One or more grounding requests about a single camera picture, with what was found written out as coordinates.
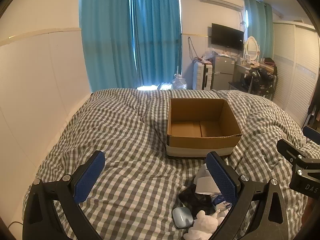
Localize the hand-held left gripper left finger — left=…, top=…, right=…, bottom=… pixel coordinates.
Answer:
left=22, top=151, right=106, bottom=240

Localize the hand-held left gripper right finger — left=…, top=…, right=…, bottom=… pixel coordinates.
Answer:
left=206, top=151, right=288, bottom=240

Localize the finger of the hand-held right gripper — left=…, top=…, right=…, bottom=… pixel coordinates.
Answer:
left=302, top=126, right=320, bottom=144
left=277, top=139, right=313, bottom=167

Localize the white frosted bottle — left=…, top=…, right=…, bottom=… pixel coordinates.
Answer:
left=195, top=164, right=220, bottom=194

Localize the cardboard box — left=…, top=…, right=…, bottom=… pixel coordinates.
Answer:
left=166, top=98, right=242, bottom=158

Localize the white plush toy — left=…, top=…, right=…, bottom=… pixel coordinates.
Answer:
left=184, top=209, right=232, bottom=240

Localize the blue white packet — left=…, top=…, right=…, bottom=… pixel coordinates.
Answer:
left=212, top=194, right=233, bottom=210

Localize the black pouch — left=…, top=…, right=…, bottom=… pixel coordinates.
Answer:
left=178, top=184, right=217, bottom=214

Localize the grey white checked blanket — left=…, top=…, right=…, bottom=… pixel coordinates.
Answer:
left=22, top=87, right=318, bottom=240

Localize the white louvered wardrobe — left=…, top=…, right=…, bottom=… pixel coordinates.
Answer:
left=272, top=21, right=320, bottom=128

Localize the black bags pile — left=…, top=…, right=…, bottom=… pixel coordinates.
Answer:
left=243, top=67, right=278, bottom=96

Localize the dark desk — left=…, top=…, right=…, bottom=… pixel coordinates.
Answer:
left=228, top=63, right=275, bottom=96

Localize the grey small fridge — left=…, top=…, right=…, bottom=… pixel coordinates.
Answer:
left=212, top=54, right=236, bottom=90

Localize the white suitcase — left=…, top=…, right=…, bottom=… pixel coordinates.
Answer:
left=193, top=62, right=214, bottom=90

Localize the clear water jug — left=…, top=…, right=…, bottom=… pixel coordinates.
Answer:
left=172, top=73, right=188, bottom=90

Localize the white oval mirror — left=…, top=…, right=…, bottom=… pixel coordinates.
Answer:
left=244, top=36, right=261, bottom=62

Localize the teal curtain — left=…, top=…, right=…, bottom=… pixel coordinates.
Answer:
left=129, top=0, right=182, bottom=87
left=79, top=0, right=137, bottom=93
left=244, top=0, right=274, bottom=61

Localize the clear plastic bag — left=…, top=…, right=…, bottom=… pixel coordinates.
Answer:
left=201, top=51, right=216, bottom=63

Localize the black wall television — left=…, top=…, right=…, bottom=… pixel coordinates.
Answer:
left=211, top=23, right=244, bottom=51

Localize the hanging wall cable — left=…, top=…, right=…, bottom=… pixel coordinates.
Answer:
left=187, top=36, right=198, bottom=63

